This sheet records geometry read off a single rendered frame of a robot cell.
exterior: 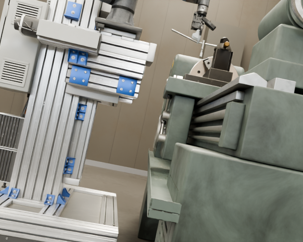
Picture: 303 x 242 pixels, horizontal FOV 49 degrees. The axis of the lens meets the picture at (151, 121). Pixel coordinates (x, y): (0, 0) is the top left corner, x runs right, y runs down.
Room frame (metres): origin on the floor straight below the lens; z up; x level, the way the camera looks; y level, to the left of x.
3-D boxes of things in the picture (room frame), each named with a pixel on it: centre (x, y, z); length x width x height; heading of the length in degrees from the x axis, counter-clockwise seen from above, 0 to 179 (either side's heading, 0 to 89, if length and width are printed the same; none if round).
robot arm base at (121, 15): (1.65, 0.25, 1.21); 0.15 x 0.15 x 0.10
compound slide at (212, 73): (1.53, -0.25, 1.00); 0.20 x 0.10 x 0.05; 0
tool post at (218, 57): (1.50, -0.25, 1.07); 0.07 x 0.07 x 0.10; 0
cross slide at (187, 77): (1.50, -0.31, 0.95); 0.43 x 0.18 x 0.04; 90
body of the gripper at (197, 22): (2.29, -0.18, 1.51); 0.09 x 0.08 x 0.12; 90
